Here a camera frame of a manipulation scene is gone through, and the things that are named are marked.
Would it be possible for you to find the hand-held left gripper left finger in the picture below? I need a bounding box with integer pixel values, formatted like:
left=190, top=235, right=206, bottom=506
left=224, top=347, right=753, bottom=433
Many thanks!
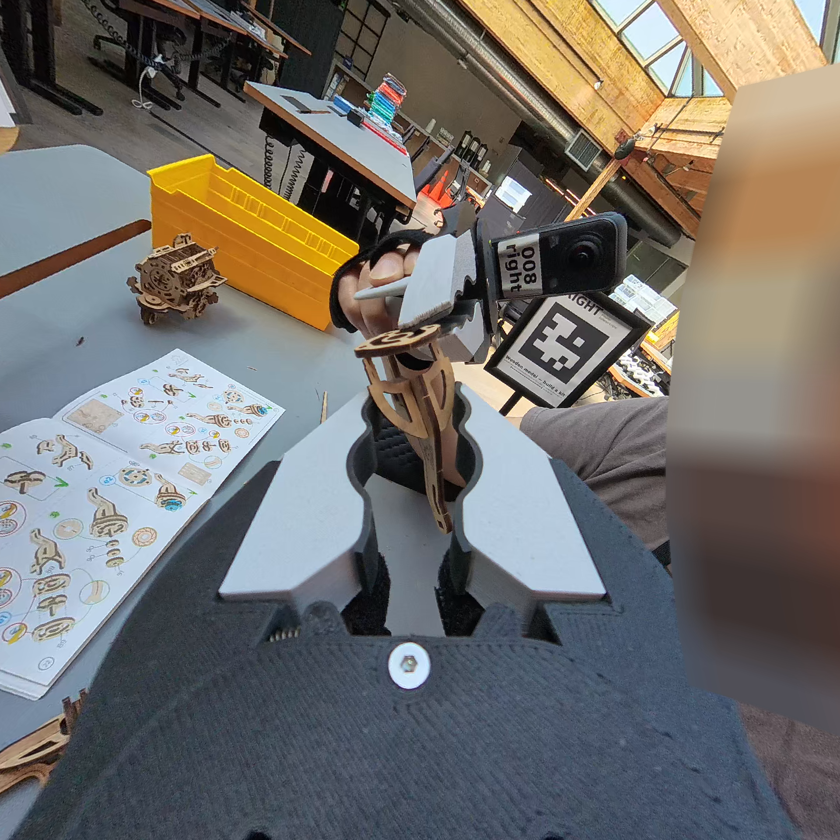
left=218, top=392, right=389, bottom=636

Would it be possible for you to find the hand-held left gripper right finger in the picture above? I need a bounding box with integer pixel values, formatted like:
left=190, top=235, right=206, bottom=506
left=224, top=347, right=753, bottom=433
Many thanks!
left=436, top=385, right=609, bottom=636

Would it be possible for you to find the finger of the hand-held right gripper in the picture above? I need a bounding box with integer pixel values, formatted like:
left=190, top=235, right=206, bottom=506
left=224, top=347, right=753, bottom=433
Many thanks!
left=436, top=302, right=492, bottom=365
left=395, top=233, right=476, bottom=331

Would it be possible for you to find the wooden lever assembly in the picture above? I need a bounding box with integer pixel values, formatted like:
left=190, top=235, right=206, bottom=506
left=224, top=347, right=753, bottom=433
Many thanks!
left=364, top=351, right=457, bottom=534

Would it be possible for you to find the round wooden plate part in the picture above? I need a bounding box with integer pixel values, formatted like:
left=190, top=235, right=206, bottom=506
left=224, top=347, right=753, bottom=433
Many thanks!
left=354, top=323, right=442, bottom=361

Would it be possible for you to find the person's right forearm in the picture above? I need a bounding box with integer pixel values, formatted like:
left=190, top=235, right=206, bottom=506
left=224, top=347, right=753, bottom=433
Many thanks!
left=371, top=367, right=670, bottom=552

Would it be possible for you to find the wooden engine model assembly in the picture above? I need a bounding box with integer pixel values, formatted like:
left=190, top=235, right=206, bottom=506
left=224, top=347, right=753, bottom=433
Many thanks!
left=126, top=234, right=227, bottom=326

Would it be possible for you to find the laser-cut wooden parts sheet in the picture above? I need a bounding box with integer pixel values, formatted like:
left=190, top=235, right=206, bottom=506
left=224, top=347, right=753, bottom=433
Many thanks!
left=0, top=689, right=89, bottom=795

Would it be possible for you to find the person's right hand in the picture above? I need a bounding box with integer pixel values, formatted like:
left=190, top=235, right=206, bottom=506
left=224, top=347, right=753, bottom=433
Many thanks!
left=341, top=244, right=422, bottom=337

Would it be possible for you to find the framed marker sign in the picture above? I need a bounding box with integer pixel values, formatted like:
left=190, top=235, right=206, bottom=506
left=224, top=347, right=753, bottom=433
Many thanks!
left=484, top=292, right=655, bottom=416

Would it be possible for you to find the orange traffic cone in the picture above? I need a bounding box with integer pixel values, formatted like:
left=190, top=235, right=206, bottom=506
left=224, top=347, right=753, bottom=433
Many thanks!
left=420, top=169, right=462, bottom=203

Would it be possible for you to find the grey work table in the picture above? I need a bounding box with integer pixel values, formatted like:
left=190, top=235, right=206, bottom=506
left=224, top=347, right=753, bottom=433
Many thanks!
left=244, top=80, right=419, bottom=263

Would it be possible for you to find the illustrated assembly booklet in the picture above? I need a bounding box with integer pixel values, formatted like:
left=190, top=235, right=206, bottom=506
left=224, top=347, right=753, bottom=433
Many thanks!
left=0, top=348, right=286, bottom=702

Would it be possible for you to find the stack of coloured trays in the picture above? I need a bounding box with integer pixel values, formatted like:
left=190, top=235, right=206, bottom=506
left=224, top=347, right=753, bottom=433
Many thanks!
left=366, top=74, right=406, bottom=127

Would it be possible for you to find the yellow plastic bin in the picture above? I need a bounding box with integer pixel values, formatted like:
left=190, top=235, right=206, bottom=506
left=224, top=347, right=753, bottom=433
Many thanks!
left=147, top=154, right=361, bottom=331

